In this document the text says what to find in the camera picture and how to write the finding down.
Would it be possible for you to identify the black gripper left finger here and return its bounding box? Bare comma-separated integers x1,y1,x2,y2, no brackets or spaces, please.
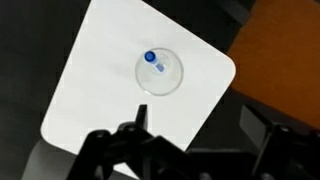
71,104,201,180

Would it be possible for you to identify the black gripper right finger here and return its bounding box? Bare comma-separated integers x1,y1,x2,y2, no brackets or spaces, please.
239,104,320,180

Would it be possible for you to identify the blue capped marker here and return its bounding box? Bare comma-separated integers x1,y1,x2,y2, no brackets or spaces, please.
143,49,168,75

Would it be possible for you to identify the white side table orange frame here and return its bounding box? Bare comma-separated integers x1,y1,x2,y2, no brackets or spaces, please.
39,0,237,179

